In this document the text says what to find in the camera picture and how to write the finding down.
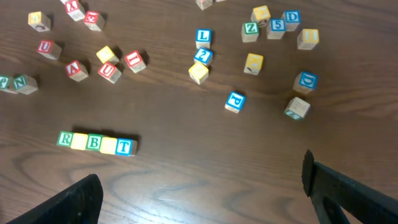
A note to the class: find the red E block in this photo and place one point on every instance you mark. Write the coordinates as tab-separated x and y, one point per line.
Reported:
94	21

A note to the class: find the yellow block under T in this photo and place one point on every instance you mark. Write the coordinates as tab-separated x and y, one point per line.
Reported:
253	64

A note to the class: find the yellow O block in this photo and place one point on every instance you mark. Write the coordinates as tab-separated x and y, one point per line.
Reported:
79	141
108	145

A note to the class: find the red U block centre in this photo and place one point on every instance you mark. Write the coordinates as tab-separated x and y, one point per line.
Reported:
109	72

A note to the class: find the blue D block right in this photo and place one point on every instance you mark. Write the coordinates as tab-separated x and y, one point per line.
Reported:
305	82

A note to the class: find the yellow block centre left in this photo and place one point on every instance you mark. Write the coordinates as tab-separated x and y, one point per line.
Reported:
107	55

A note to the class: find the red I block top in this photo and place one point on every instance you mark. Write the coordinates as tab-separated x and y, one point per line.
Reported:
204	4

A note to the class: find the green Z block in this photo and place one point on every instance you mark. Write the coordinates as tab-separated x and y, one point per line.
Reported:
250	32

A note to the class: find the blue 2 block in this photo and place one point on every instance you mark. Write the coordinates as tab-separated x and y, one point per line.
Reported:
204	56

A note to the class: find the red u block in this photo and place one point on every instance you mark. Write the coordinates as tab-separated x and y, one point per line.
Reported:
49	49
109	72

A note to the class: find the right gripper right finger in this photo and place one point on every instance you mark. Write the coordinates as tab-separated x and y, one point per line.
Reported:
333	193

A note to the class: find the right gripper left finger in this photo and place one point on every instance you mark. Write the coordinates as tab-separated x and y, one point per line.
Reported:
79	203

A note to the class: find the green N block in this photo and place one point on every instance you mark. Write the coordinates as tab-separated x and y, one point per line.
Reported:
25	84

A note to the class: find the green R block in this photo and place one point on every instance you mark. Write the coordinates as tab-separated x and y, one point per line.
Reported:
65	139

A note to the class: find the yellow block top right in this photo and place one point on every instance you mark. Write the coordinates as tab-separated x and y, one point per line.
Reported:
261	15

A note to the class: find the blue d block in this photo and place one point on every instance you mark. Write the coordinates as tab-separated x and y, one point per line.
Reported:
305	82
292	19

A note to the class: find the red I block left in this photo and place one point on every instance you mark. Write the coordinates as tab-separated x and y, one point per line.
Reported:
136	60

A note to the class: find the blue P block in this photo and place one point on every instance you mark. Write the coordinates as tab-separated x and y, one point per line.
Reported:
235	102

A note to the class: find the green 7 block tipped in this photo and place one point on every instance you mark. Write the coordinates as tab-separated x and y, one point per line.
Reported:
297	108

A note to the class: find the yellow block far left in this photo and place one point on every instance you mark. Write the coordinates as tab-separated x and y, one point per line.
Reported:
39	21

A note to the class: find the blue 5 block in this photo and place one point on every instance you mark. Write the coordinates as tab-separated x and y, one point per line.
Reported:
276	29

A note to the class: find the red X block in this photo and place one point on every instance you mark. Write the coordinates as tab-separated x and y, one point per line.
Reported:
75	10

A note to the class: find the green B block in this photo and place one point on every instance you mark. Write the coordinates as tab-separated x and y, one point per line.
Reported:
94	142

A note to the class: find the blue L block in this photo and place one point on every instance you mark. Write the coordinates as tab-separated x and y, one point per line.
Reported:
203	38

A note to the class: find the blue D block top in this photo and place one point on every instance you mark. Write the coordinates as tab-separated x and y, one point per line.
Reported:
292	19

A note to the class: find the red U block left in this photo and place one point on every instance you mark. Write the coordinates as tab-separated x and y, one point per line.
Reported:
49	49

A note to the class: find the yellow 8 block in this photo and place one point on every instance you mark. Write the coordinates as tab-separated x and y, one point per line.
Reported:
308	39

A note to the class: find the red i block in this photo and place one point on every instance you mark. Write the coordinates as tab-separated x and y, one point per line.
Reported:
136	60
204	4

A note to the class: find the blue T block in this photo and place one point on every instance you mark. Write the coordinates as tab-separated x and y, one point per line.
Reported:
126	147

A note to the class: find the yellow S block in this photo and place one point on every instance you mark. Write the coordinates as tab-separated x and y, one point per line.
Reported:
198	72

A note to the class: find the red A block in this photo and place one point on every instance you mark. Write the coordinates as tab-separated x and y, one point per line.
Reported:
76	71

